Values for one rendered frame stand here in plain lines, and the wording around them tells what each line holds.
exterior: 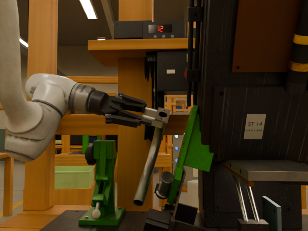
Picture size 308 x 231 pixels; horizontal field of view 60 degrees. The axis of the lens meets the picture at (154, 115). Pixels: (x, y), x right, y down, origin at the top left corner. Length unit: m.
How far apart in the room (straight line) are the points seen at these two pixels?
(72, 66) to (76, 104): 10.54
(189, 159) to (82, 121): 0.64
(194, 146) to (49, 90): 0.45
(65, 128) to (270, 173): 0.92
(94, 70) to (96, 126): 9.99
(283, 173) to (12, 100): 0.62
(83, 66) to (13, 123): 10.55
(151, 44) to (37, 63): 0.50
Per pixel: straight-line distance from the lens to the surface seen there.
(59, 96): 0.84
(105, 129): 1.19
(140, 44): 1.01
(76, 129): 1.23
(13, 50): 0.70
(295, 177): 0.58
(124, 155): 1.09
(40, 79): 0.89
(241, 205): 0.68
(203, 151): 0.72
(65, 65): 11.46
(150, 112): 0.84
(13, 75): 0.71
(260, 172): 0.55
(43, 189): 1.21
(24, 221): 1.13
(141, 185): 0.79
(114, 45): 1.02
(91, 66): 11.23
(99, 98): 0.83
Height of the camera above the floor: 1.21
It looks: 3 degrees up
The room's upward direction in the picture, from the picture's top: straight up
